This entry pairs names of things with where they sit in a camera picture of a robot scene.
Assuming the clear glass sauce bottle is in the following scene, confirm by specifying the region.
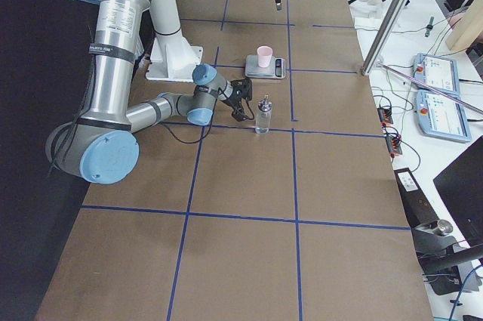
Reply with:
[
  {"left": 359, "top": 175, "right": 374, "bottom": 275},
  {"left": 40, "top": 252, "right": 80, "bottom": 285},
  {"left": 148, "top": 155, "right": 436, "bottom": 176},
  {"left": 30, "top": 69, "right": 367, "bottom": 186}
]
[{"left": 255, "top": 94, "right": 272, "bottom": 134}]

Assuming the black box with label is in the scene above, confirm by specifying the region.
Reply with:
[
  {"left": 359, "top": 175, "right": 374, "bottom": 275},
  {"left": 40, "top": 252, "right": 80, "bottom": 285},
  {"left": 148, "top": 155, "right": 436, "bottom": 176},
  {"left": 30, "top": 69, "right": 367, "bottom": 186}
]
[{"left": 394, "top": 168, "right": 439, "bottom": 228}]

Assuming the thin metal rod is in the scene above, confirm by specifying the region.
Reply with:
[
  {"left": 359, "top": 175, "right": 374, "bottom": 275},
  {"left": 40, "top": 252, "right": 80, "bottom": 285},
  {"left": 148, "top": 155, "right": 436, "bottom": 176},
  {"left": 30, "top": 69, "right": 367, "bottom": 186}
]
[{"left": 377, "top": 64, "right": 483, "bottom": 115}]

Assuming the pink paper cup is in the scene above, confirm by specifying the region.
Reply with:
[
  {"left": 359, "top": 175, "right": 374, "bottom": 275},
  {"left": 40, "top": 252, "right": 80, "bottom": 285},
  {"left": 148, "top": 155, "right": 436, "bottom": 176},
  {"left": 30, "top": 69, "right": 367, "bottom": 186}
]
[{"left": 257, "top": 45, "right": 273, "bottom": 68}]

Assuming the black monitor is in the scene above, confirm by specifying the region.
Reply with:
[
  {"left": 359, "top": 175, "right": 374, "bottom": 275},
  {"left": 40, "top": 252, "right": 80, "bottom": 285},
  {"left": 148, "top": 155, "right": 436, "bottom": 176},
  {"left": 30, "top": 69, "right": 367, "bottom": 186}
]
[{"left": 433, "top": 138, "right": 483, "bottom": 245}]

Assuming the aluminium frame post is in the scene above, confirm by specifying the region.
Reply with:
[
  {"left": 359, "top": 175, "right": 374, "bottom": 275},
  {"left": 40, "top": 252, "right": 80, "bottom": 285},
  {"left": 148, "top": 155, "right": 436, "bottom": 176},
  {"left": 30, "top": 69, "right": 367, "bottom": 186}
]
[{"left": 361, "top": 0, "right": 407, "bottom": 76}]

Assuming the lower blue teach pendant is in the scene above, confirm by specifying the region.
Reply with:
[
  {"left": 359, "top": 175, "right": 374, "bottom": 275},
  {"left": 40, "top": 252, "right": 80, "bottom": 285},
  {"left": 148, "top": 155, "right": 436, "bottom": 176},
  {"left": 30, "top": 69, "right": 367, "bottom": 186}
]
[{"left": 415, "top": 90, "right": 472, "bottom": 143}]

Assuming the lower orange connector block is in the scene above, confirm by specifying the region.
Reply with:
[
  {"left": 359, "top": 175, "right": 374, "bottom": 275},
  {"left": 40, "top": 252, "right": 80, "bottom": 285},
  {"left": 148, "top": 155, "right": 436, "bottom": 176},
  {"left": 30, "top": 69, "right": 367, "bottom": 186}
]
[{"left": 385, "top": 133, "right": 402, "bottom": 158}]

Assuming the upper blue teach pendant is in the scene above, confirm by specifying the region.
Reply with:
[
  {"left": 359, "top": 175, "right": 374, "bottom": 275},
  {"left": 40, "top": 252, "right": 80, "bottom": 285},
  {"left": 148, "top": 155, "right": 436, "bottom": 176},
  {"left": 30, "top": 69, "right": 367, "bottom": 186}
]
[{"left": 413, "top": 53, "right": 460, "bottom": 95}]

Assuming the upper orange connector block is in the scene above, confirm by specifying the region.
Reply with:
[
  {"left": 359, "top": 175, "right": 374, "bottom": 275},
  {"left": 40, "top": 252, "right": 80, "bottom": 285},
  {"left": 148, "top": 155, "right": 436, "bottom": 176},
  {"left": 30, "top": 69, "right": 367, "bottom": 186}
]
[{"left": 377, "top": 107, "right": 393, "bottom": 126}]

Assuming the blue teach pendant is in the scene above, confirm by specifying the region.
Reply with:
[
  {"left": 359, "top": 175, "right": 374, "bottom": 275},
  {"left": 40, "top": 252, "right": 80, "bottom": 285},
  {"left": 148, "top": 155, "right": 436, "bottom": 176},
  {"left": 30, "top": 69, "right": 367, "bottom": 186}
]
[
  {"left": 415, "top": 90, "right": 472, "bottom": 143},
  {"left": 413, "top": 53, "right": 460, "bottom": 95}
]

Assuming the orange connector block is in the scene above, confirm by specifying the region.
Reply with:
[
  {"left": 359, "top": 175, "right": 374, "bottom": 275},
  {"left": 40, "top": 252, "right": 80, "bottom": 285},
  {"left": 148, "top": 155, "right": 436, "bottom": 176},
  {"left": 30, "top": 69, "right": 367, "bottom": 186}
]
[
  {"left": 377, "top": 107, "right": 393, "bottom": 126},
  {"left": 385, "top": 133, "right": 402, "bottom": 158}
]

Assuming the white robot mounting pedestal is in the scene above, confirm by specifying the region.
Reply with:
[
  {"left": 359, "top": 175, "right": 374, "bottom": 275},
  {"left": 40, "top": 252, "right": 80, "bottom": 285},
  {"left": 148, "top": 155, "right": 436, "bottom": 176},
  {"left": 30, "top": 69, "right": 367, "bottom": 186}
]
[{"left": 146, "top": 0, "right": 203, "bottom": 82}]

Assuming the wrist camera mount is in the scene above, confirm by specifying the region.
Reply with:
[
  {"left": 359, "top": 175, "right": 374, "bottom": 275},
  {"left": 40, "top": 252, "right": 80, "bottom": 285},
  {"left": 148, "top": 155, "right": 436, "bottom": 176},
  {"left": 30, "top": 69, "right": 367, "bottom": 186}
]
[{"left": 230, "top": 78, "right": 253, "bottom": 101}]

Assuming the silver digital kitchen scale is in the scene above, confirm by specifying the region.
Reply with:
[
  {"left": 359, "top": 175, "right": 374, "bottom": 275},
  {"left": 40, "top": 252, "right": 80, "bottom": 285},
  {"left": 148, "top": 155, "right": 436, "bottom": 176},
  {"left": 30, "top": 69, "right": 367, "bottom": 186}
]
[{"left": 245, "top": 55, "right": 286, "bottom": 79}]

